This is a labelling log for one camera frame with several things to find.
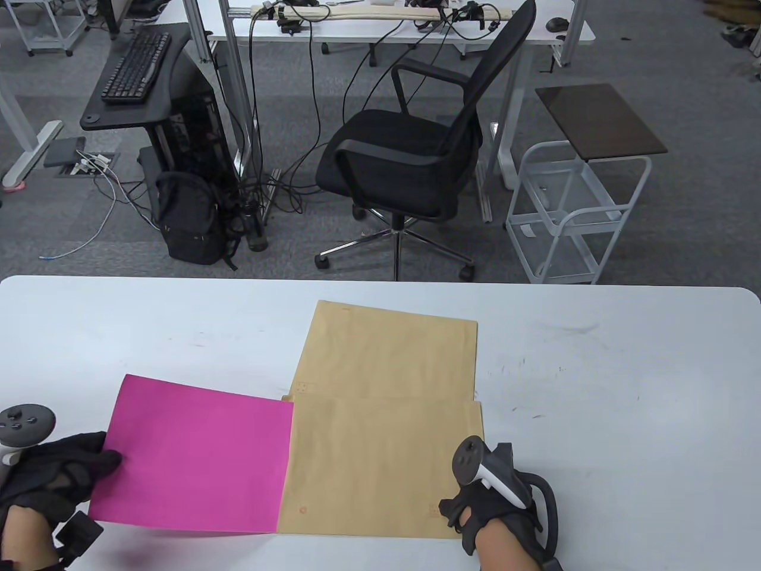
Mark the person's left hand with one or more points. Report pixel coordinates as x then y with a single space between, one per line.
53 470

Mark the person's right hand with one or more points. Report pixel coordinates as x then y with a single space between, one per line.
493 511

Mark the black VR controller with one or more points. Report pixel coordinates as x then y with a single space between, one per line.
469 461
24 422

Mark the brown A4 envelope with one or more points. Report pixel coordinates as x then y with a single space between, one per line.
392 351
380 464

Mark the pink paper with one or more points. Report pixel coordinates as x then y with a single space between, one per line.
196 452

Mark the person's right forearm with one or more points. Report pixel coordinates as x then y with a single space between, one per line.
505 550

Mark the person's left forearm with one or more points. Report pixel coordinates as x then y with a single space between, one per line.
24 538

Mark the black forearm band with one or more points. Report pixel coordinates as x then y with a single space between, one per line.
550 565

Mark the black backpack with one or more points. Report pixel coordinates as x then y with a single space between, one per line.
190 226

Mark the floor socket box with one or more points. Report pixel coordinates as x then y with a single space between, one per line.
89 166

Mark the black bottle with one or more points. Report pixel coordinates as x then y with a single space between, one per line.
257 235

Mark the black floor plate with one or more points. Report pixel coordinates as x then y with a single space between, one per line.
62 151

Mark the white desk leg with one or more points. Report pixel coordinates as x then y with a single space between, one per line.
35 148

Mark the black keyboard workstation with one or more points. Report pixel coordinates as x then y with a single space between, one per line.
98 116

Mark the black office chair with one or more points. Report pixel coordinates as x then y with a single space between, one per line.
392 160

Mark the black computer tower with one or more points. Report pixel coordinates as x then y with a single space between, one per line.
202 131

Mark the white cart with dark top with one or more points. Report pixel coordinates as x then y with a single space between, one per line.
600 119

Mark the black keyboard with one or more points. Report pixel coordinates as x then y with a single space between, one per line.
134 68

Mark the white metal rack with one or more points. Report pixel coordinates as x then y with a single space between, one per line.
59 43

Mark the black computer mouse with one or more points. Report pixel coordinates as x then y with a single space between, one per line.
557 24

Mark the white desk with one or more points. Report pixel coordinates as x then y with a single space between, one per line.
357 30

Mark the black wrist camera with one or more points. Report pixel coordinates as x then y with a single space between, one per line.
77 532

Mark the silver aluminium frame post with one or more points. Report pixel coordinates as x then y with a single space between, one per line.
235 71

